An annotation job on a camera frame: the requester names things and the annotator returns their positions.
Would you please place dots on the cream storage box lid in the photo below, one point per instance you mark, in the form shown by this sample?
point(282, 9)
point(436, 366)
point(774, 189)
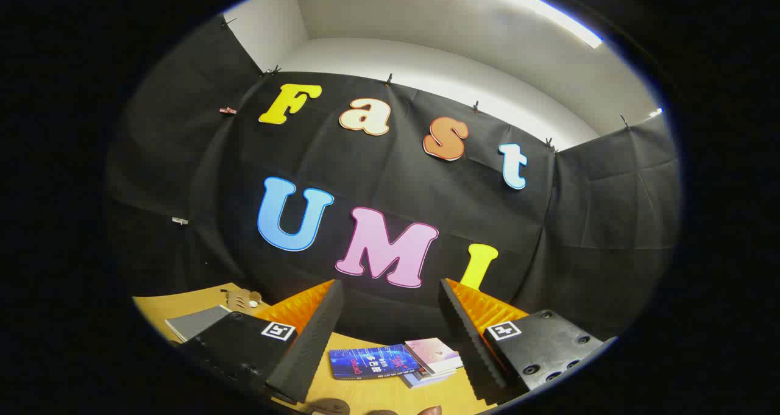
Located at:
point(195, 322)

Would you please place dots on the brown furry slipper shoe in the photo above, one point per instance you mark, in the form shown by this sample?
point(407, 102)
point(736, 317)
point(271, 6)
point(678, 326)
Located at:
point(329, 407)
point(402, 411)

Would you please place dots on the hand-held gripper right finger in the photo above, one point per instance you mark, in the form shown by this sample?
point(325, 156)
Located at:
point(472, 342)

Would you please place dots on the grey thin book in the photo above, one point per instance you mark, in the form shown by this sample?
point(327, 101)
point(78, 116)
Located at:
point(426, 379)

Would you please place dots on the row of black clips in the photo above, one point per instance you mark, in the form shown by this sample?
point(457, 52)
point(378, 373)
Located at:
point(389, 79)

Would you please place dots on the small pink clip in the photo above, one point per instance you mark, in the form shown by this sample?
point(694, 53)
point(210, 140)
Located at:
point(228, 110)

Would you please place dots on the brown striped plush toy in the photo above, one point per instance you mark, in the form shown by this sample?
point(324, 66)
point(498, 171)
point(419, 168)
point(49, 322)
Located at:
point(241, 297)

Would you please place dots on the blue cover book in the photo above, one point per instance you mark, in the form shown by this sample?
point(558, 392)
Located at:
point(372, 362)

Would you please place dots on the pink and white book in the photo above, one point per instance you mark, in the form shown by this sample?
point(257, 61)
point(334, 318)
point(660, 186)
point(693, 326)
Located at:
point(436, 351)

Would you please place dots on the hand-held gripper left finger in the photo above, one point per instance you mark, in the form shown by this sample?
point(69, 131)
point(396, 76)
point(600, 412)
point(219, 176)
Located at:
point(304, 354)

